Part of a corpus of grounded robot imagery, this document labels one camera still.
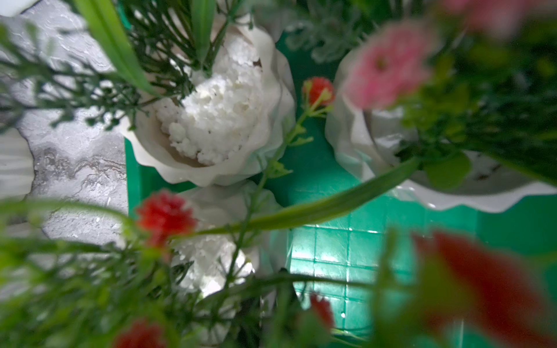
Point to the green grass pot back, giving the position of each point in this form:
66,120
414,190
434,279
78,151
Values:
204,268

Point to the pink flower pot front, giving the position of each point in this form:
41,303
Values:
192,84

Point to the green plant pot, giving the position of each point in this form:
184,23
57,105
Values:
455,99

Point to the green plastic tray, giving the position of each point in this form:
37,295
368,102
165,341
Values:
349,247

